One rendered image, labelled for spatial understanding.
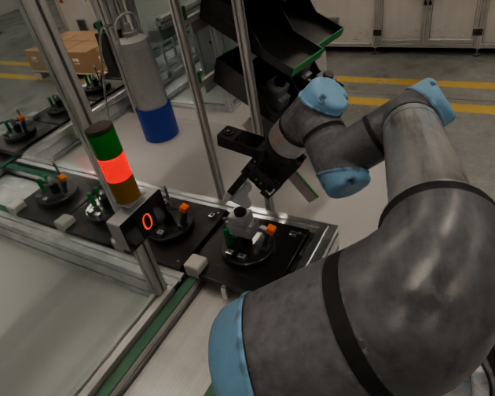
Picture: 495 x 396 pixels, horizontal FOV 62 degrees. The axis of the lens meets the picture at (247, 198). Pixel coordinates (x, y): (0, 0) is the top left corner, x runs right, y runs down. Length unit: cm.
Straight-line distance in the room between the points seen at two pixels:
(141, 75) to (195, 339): 112
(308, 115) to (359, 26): 426
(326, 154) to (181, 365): 56
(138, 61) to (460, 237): 155
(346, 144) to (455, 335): 41
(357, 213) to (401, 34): 369
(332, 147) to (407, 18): 418
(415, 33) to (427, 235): 456
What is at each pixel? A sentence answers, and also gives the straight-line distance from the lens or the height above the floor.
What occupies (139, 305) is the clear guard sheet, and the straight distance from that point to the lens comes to 100.
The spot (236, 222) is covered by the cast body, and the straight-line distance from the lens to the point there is 97.
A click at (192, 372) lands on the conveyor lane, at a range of 95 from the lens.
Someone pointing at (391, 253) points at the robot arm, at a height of 151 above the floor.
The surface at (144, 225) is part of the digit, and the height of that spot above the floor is 120.
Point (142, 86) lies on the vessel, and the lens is 177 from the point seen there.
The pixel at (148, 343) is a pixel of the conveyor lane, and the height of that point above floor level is 95.
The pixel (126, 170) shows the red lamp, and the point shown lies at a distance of 79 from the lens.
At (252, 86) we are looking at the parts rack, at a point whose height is 133.
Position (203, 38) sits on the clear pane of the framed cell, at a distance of 191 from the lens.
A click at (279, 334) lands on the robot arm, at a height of 146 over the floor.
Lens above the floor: 171
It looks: 37 degrees down
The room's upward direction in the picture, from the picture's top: 11 degrees counter-clockwise
